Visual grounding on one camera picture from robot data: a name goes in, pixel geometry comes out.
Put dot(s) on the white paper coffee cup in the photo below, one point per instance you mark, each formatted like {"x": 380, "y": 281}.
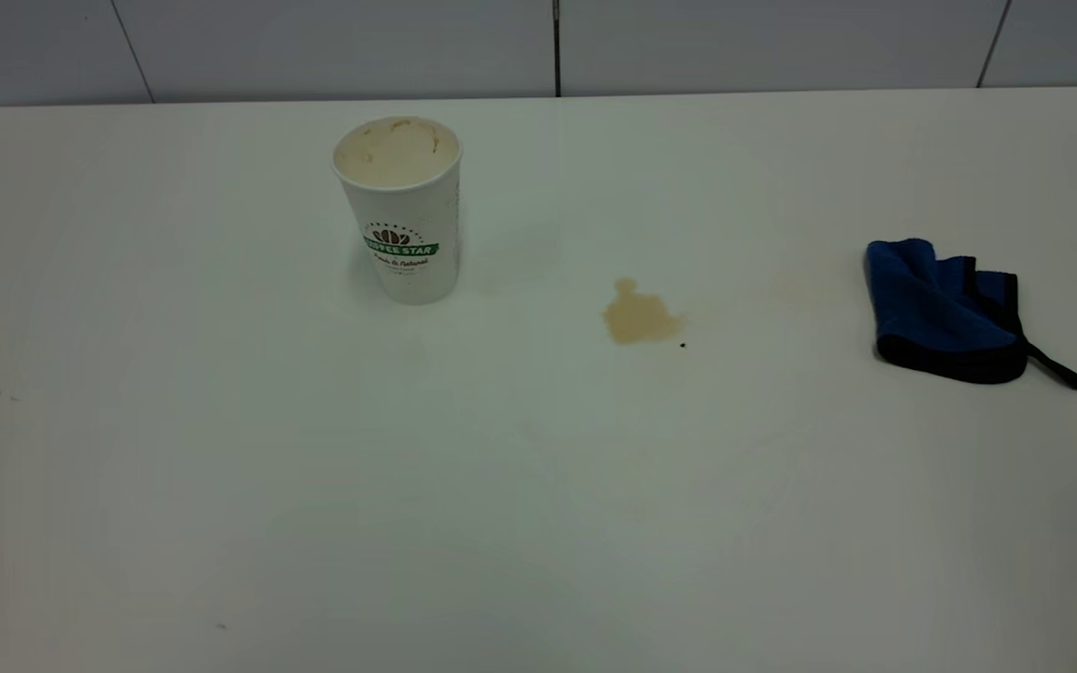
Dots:
{"x": 412, "y": 262}

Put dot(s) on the blue black-edged cloth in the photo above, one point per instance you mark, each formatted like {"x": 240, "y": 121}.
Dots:
{"x": 931, "y": 308}

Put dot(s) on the brown coffee spill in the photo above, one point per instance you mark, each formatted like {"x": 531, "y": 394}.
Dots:
{"x": 639, "y": 318}

